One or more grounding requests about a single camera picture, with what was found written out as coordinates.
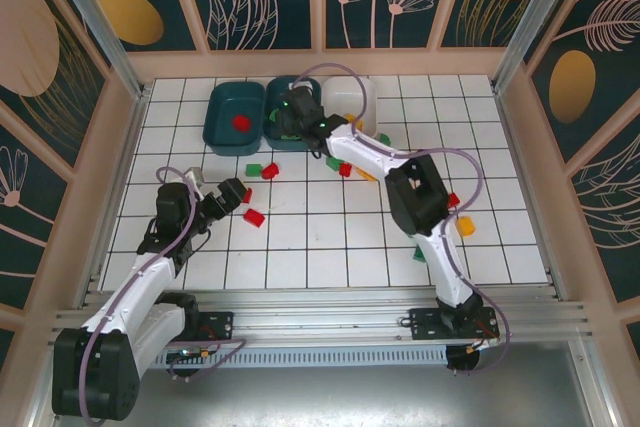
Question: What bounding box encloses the teal plastic container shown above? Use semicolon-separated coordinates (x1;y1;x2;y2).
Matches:
202;81;266;157
263;76;322;152

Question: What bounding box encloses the white plastic container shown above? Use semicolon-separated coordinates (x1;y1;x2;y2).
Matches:
321;75;379;141

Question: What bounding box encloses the small electronics board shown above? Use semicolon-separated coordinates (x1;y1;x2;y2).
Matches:
167;345;211;364

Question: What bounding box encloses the grey sheet metal panel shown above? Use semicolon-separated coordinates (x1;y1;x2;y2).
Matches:
47;366;601;427

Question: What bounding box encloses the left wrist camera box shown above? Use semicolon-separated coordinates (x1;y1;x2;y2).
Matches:
183;165;207;189

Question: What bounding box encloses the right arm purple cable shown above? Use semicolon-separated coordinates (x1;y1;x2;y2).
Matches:
292;62;511;377

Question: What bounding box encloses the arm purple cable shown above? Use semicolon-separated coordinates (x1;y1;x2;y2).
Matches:
292;62;511;377
79;165;247;421

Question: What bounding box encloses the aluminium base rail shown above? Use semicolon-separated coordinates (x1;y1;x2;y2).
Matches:
47;286;596;348

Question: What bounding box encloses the grey slotted cable duct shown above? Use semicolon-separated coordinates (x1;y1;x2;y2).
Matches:
134;346;449;369

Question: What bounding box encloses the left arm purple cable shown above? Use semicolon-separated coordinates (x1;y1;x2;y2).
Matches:
79;165;247;421

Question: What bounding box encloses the aluminium corner post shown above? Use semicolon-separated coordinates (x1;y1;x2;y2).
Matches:
492;0;576;93
39;0;151;101

